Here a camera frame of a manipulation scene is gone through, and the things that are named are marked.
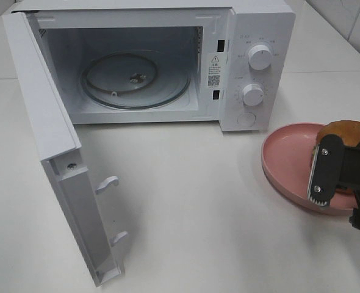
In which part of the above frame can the toy hamburger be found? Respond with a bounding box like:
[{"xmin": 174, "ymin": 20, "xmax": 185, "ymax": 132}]
[{"xmin": 311, "ymin": 120, "xmax": 360, "ymax": 194}]

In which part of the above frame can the pink round plate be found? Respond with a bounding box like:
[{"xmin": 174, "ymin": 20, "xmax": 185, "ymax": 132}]
[{"xmin": 261, "ymin": 123, "xmax": 357, "ymax": 215}]

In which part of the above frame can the round white door button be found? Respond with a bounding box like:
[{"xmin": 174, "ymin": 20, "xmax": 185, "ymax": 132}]
[{"xmin": 237, "ymin": 112, "xmax": 256, "ymax": 128}]

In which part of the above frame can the white timer knob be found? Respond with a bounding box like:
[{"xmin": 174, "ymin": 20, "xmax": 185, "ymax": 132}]
[{"xmin": 242, "ymin": 83, "xmax": 264, "ymax": 106}]

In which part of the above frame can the white microwave door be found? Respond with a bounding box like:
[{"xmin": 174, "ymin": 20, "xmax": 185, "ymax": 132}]
[{"xmin": 3, "ymin": 12, "xmax": 128, "ymax": 286}]

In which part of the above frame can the upper white power knob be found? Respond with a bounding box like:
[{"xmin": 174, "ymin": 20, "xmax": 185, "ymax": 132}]
[{"xmin": 248, "ymin": 44, "xmax": 272, "ymax": 70}]

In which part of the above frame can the white microwave oven body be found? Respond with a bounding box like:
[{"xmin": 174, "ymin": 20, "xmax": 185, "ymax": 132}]
[{"xmin": 9, "ymin": 1, "xmax": 295, "ymax": 131}]

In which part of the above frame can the glass microwave turntable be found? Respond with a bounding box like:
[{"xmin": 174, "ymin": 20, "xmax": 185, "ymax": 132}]
[{"xmin": 81, "ymin": 50, "xmax": 191, "ymax": 110}]

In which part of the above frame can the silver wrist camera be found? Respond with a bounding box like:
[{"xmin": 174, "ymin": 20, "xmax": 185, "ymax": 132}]
[{"xmin": 306, "ymin": 134, "xmax": 345, "ymax": 208}]

